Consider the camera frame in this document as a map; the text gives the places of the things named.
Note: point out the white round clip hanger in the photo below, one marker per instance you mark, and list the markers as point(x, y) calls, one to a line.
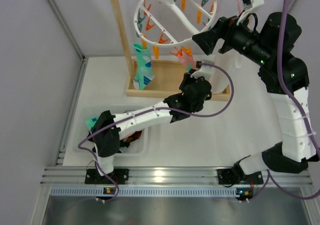
point(172, 23)

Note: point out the white hanging cloth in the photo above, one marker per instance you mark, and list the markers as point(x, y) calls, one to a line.
point(231, 63)

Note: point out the pink sock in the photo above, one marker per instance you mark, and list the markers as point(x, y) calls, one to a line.
point(187, 61)
point(131, 137)

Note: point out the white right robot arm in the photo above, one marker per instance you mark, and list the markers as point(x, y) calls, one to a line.
point(286, 80)

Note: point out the orange black argyle sock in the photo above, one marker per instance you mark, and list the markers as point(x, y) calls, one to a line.
point(140, 132)

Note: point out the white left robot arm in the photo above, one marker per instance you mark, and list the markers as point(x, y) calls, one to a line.
point(110, 129)

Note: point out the mint green sock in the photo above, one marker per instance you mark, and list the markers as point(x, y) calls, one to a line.
point(90, 122)
point(144, 74)

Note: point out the white plastic basket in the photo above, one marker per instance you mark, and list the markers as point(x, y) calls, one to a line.
point(80, 130)

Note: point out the aluminium mounting rail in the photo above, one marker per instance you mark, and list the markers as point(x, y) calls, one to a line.
point(177, 182)

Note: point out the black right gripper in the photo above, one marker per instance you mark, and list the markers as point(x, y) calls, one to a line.
point(225, 35)

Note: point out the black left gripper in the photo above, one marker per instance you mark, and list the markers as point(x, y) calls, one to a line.
point(188, 77)

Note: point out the pink clothes hanger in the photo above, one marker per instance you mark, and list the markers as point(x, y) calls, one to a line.
point(239, 6)

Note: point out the wooden rack base tray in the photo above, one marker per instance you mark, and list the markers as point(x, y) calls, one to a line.
point(168, 77)

